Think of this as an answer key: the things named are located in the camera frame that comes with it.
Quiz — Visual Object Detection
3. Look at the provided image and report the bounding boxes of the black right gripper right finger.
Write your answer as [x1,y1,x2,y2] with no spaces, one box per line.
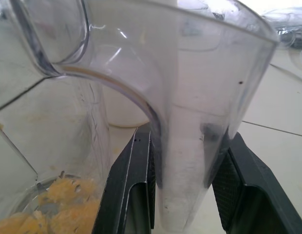
[211,131,302,234]

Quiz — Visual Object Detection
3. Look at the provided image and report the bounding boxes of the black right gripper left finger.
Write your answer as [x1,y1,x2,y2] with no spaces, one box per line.
[92,126,157,234]

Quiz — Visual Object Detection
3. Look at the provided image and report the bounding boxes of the yellow food pieces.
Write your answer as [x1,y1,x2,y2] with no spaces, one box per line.
[0,176,103,234]

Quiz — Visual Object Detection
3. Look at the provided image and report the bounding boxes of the clear blender jar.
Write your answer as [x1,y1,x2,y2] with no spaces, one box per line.
[0,0,281,234]

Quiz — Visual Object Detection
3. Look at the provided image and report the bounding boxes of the clear plastic bag pile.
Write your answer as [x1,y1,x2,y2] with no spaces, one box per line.
[260,6,302,52]

